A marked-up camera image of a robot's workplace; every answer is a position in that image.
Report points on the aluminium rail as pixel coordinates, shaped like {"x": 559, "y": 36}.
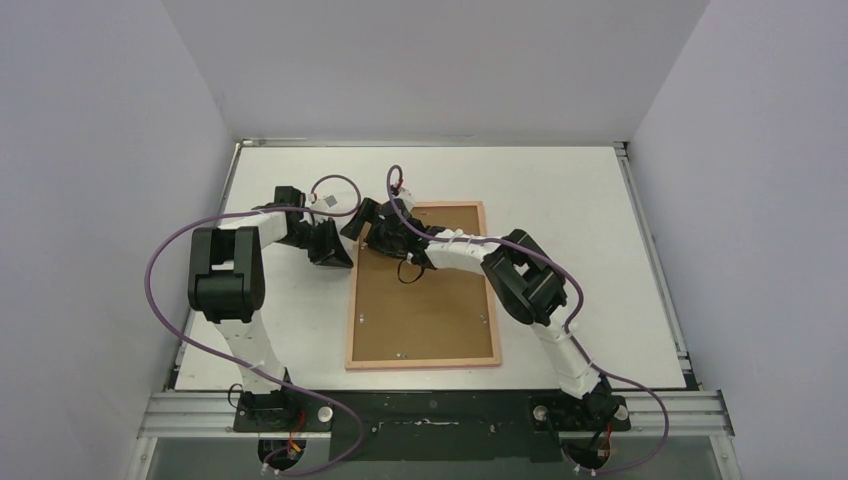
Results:
{"x": 186, "y": 414}

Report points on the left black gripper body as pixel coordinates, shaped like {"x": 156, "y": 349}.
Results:
{"x": 313, "y": 238}

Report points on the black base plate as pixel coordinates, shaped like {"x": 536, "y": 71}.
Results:
{"x": 452, "y": 425}

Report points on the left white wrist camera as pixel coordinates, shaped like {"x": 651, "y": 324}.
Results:
{"x": 324, "y": 205}

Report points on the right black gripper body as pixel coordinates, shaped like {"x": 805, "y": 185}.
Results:
{"x": 370, "y": 225}

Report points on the pink picture frame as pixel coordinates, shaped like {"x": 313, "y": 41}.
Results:
{"x": 351, "y": 318}

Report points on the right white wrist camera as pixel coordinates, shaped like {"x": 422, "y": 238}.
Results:
{"x": 404, "y": 196}

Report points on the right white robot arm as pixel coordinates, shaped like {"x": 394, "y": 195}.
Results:
{"x": 528, "y": 287}

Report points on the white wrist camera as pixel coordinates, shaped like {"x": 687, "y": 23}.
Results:
{"x": 404, "y": 196}
{"x": 324, "y": 205}

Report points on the brown cardboard backing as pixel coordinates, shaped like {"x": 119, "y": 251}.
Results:
{"x": 437, "y": 311}

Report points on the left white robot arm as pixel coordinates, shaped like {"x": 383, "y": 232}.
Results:
{"x": 226, "y": 283}

